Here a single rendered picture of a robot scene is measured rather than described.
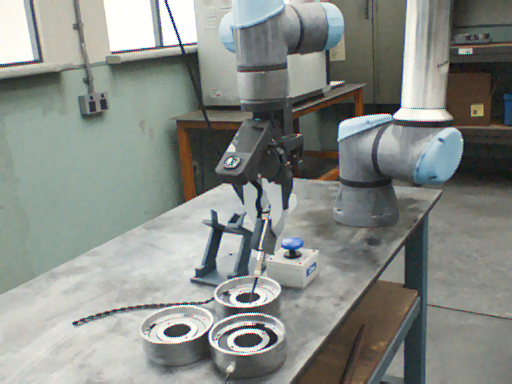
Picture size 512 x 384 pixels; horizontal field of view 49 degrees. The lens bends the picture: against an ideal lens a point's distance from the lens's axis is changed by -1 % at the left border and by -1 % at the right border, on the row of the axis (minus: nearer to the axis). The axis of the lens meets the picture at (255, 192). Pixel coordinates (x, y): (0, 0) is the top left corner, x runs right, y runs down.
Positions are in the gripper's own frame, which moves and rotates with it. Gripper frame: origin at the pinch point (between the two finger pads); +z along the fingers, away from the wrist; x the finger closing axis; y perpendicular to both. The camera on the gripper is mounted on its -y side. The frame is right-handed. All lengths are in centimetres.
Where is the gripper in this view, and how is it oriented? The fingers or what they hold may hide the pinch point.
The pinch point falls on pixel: (266, 229)
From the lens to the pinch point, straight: 87.5
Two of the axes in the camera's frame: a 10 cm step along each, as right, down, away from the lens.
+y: 5.3, -2.8, 8.0
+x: -8.4, -0.9, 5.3
